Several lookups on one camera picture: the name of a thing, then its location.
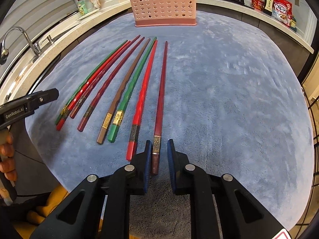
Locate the wall switch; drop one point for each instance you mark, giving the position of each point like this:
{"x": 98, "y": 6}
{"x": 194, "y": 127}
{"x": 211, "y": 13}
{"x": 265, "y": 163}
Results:
{"x": 296, "y": 1}

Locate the sink soap pump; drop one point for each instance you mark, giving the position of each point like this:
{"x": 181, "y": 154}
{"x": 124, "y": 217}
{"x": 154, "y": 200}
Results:
{"x": 48, "y": 39}

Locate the dark sauce bottle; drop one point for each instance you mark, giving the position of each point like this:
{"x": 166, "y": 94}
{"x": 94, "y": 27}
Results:
{"x": 268, "y": 5}

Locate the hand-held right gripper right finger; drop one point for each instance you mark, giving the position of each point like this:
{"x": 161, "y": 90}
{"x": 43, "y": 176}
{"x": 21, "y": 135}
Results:
{"x": 171, "y": 165}

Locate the window blinds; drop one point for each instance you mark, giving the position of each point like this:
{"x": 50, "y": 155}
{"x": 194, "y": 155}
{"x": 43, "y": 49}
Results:
{"x": 37, "y": 10}

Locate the red food packet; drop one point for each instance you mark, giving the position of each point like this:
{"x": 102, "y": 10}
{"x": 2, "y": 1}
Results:
{"x": 258, "y": 4}

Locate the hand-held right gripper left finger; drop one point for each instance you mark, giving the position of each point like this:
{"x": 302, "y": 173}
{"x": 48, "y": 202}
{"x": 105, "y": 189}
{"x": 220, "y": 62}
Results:
{"x": 148, "y": 165}

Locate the person's left hand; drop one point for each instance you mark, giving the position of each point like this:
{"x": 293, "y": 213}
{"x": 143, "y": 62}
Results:
{"x": 7, "y": 151}

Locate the green chopstick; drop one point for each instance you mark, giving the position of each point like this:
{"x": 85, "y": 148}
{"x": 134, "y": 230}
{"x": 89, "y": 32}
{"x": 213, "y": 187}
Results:
{"x": 113, "y": 134}
{"x": 58, "y": 120}

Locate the yellow garment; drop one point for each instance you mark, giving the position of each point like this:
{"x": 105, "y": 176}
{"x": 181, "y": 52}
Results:
{"x": 58, "y": 194}

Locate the blue green scrub sponge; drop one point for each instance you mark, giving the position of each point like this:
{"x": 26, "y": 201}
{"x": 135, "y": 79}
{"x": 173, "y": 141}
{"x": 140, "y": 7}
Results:
{"x": 293, "y": 25}

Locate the chrome faucet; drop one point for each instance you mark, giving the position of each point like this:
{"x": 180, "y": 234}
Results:
{"x": 20, "y": 29}

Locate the green dish soap bottle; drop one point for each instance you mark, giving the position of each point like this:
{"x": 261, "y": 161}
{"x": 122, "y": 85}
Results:
{"x": 82, "y": 8}

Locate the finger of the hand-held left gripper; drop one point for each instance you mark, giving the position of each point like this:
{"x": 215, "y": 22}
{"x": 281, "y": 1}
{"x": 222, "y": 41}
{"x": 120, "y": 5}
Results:
{"x": 46, "y": 95}

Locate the brown chopstick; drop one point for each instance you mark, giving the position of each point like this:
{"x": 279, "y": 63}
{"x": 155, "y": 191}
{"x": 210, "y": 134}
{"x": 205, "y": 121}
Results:
{"x": 101, "y": 137}

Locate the dark red chopstick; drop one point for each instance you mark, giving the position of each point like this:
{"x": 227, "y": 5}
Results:
{"x": 82, "y": 126}
{"x": 156, "y": 159}
{"x": 73, "y": 113}

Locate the blue-grey plush mat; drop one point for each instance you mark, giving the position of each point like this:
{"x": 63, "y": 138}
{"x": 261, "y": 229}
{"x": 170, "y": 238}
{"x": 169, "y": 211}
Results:
{"x": 224, "y": 104}

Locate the red white cereal bag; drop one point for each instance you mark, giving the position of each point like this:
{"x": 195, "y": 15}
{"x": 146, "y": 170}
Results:
{"x": 281, "y": 10}

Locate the stainless steel sink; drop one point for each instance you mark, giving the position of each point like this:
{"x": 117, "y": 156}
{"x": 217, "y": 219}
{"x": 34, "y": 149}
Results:
{"x": 37, "y": 57}

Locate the pink perforated utensil holder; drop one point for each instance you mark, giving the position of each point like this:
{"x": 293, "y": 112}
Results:
{"x": 162, "y": 5}

